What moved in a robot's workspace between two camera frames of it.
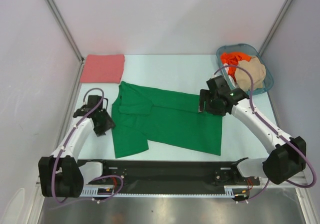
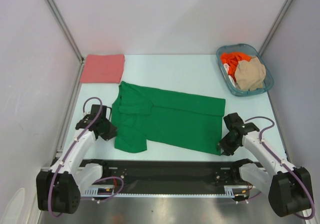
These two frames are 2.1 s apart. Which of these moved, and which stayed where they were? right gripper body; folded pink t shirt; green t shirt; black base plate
Moved: right gripper body
Stayed: black base plate; green t shirt; folded pink t shirt
